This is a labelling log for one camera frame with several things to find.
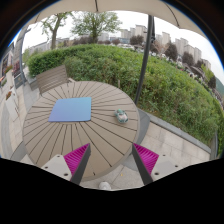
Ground blue mouse pad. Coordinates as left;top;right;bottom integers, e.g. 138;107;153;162
48;96;93;123

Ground distant apartment buildings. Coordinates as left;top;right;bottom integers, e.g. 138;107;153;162
28;23;213;71

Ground transparent computer mouse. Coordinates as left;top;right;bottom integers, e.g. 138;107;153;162
114;108;130;124

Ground dark curved umbrella pole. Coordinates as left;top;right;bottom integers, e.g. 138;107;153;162
133;14;157;106

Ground white planter box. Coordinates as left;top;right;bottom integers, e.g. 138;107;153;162
4;89;21;122

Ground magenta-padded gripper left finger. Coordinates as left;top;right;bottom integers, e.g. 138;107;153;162
41;143;92;186

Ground standing poster sign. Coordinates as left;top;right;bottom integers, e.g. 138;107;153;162
12;54;25;90

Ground round-crowned tree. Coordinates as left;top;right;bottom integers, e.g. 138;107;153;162
70;10;123;44

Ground beige umbrella canopy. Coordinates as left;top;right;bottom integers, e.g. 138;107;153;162
26;0;208;38

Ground thin-crowned tree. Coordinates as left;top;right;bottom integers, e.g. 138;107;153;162
40;11;74;42

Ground wooden slatted chair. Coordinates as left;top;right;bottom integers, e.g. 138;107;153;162
35;64;76;96

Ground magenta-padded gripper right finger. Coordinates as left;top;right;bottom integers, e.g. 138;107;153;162
131;142;183;186

